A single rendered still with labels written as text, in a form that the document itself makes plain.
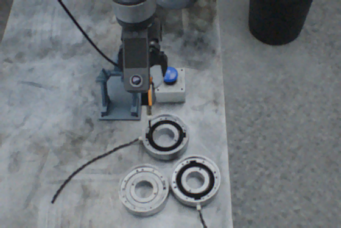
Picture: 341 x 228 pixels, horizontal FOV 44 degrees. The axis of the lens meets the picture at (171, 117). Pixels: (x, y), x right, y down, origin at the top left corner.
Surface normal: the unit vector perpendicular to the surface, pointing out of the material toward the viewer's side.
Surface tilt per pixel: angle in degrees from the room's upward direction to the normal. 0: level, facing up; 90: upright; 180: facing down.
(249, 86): 0
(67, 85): 0
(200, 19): 0
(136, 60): 32
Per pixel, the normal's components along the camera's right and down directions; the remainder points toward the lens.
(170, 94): -0.01, 0.85
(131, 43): -0.04, 0.00
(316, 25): -0.07, -0.52
